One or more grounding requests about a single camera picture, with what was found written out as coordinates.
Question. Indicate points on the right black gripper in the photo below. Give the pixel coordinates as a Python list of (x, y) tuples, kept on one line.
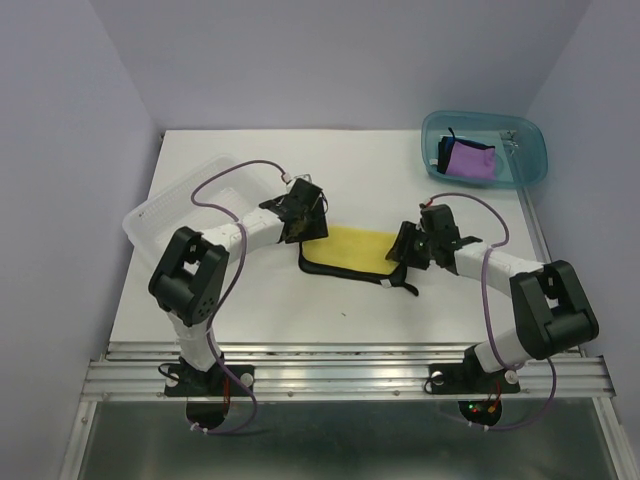
[(406, 232)]

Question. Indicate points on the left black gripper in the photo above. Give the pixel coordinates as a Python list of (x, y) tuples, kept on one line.
[(318, 228)]

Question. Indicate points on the yellow towel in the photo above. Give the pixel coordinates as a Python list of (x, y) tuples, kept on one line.
[(357, 255)]

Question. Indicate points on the purple and grey towel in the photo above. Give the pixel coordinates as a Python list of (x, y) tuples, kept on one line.
[(469, 160)]

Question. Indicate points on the blue and black towel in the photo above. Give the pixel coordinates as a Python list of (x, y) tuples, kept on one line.
[(446, 145)]

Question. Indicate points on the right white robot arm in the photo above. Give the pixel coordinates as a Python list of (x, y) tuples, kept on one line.
[(551, 310)]

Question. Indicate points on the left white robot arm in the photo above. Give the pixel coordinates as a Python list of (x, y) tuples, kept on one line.
[(188, 281)]

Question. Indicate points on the white plastic basket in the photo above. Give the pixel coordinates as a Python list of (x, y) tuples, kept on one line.
[(150, 226)]

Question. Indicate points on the teal plastic tub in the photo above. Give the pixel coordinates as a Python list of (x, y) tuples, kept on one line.
[(521, 155)]

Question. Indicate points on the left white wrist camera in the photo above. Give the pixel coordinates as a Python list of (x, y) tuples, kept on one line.
[(304, 177)]

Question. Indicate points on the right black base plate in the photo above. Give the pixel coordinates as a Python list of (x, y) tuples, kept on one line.
[(466, 377)]

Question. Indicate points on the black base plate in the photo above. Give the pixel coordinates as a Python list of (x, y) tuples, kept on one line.
[(466, 377), (182, 381)]

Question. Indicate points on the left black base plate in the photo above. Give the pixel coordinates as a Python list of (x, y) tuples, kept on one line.
[(182, 381)]

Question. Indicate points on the aluminium mounting rail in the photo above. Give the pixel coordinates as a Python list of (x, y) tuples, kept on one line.
[(334, 371)]

